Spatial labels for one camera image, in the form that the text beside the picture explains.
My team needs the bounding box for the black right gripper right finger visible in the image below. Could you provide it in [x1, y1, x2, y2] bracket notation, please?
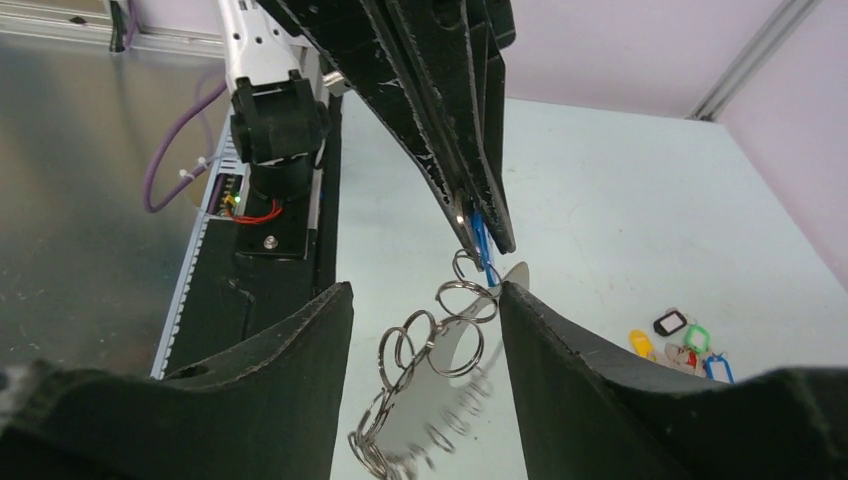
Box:
[499, 282, 847, 479]

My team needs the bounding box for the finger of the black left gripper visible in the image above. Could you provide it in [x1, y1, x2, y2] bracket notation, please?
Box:
[364, 1, 516, 254]
[260, 0, 474, 251]

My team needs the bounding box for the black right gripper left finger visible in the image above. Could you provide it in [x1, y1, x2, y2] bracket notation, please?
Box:
[1, 282, 354, 479]

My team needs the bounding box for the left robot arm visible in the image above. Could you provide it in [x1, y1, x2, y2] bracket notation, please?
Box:
[219, 1, 516, 254]

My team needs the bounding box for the yellow key tag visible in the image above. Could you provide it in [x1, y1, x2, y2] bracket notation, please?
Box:
[628, 329, 657, 362]

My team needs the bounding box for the black key tag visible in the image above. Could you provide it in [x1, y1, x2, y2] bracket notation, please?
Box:
[652, 309, 689, 337]

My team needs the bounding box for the green key tag in pile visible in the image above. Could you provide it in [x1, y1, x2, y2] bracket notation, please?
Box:
[684, 325, 711, 354]

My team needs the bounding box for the white cable duct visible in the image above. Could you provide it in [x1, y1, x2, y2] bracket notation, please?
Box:
[149, 119, 230, 380]

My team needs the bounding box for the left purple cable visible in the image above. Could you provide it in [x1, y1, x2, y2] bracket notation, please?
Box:
[144, 72, 230, 215]

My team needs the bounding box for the right aluminium corner post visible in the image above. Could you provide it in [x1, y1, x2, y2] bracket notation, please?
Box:
[686, 0, 822, 123]

